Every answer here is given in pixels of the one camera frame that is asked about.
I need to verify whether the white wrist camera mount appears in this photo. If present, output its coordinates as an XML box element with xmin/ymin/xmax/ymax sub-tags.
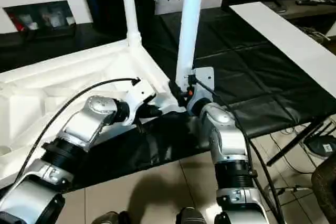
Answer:
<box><xmin>123</xmin><ymin>78</ymin><xmax>157</xmax><ymax>126</ymax></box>
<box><xmin>186</xmin><ymin>67</ymin><xmax>215</xmax><ymax>112</ymax></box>

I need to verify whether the black metal stand pole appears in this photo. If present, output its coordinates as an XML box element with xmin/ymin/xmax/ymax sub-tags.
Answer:
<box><xmin>266</xmin><ymin>119</ymin><xmax>326</xmax><ymax>167</ymax></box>

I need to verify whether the white flat panel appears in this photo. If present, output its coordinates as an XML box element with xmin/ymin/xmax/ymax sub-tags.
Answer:
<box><xmin>228</xmin><ymin>1</ymin><xmax>336</xmax><ymax>98</ymax></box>

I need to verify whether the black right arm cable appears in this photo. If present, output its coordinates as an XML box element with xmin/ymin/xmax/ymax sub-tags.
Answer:
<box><xmin>190</xmin><ymin>76</ymin><xmax>286</xmax><ymax>224</ymax></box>

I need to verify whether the white plastic table top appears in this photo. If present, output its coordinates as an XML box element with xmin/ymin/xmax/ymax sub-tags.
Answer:
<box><xmin>0</xmin><ymin>36</ymin><xmax>191</xmax><ymax>190</ymax></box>

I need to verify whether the black floor device with label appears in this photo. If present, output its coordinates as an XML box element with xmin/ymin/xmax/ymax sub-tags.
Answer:
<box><xmin>307</xmin><ymin>134</ymin><xmax>336</xmax><ymax>156</ymax></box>

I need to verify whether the dark right robot leg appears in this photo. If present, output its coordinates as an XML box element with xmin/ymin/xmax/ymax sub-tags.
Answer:
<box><xmin>175</xmin><ymin>206</ymin><xmax>207</xmax><ymax>224</ymax></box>

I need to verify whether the black mat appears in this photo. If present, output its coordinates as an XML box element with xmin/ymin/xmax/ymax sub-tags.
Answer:
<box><xmin>0</xmin><ymin>5</ymin><xmax>336</xmax><ymax>190</ymax></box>

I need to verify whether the chrome frame mesh chair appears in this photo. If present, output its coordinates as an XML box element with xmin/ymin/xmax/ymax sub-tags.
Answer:
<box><xmin>265</xmin><ymin>155</ymin><xmax>336</xmax><ymax>224</ymax></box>

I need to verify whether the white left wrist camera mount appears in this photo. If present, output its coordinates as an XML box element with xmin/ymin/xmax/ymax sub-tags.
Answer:
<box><xmin>123</xmin><ymin>78</ymin><xmax>157</xmax><ymax>126</ymax></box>

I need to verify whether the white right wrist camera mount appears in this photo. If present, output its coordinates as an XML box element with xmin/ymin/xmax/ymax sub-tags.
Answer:
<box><xmin>186</xmin><ymin>67</ymin><xmax>215</xmax><ymax>112</ymax></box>

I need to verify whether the white plastic table leg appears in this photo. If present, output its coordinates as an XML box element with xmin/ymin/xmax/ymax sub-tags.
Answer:
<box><xmin>119</xmin><ymin>0</ymin><xmax>143</xmax><ymax>48</ymax></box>
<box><xmin>174</xmin><ymin>0</ymin><xmax>206</xmax><ymax>92</ymax></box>

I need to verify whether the black remote control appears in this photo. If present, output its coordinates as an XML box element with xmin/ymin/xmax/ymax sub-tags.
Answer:
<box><xmin>295</xmin><ymin>0</ymin><xmax>334</xmax><ymax>6</ymax></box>

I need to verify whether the dark robot leg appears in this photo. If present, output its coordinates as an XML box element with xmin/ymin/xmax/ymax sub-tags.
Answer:
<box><xmin>175</xmin><ymin>206</ymin><xmax>207</xmax><ymax>224</ymax></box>
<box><xmin>94</xmin><ymin>210</ymin><xmax>131</xmax><ymax>224</ymax></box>

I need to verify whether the dark left robot leg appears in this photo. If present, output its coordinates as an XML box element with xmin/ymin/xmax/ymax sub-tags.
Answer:
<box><xmin>94</xmin><ymin>210</ymin><xmax>131</xmax><ymax>224</ymax></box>

